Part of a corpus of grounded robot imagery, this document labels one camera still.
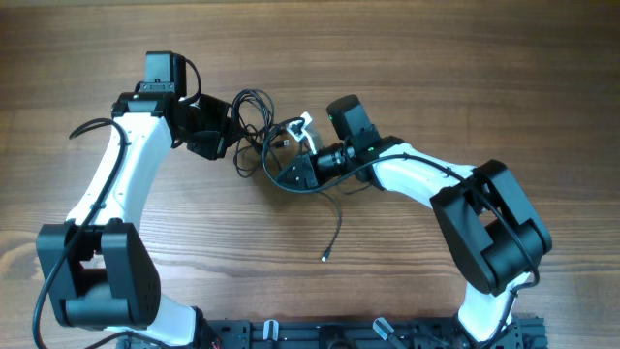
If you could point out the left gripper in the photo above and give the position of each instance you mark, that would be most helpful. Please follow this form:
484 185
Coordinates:
215 147

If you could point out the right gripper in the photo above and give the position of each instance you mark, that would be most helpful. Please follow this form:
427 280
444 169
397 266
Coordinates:
310 174

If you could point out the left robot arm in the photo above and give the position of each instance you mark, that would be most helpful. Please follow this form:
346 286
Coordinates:
98 273

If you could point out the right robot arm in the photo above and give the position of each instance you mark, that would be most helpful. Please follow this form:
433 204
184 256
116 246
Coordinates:
494 234

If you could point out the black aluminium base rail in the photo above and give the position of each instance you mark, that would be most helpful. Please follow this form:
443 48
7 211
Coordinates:
432 333

